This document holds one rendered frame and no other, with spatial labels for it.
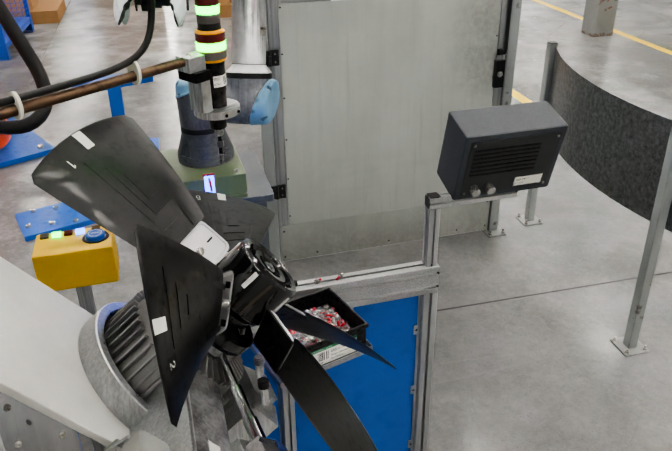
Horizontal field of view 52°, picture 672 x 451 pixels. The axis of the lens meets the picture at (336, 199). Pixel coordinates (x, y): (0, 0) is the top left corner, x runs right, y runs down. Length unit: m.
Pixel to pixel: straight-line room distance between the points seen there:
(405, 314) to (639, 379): 1.31
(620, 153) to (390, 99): 1.01
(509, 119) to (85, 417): 1.11
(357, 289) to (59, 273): 0.69
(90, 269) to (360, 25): 1.83
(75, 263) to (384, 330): 0.80
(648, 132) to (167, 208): 2.01
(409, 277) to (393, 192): 1.61
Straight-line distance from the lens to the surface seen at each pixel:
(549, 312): 3.15
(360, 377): 1.92
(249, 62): 1.75
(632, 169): 2.82
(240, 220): 1.30
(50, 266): 1.54
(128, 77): 0.95
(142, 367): 1.06
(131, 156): 1.12
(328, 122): 3.09
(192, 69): 1.00
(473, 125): 1.61
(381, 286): 1.73
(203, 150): 1.82
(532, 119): 1.67
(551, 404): 2.71
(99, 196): 1.07
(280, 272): 1.11
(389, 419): 2.06
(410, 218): 3.44
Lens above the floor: 1.81
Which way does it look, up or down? 27 degrees down
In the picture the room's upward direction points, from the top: 1 degrees counter-clockwise
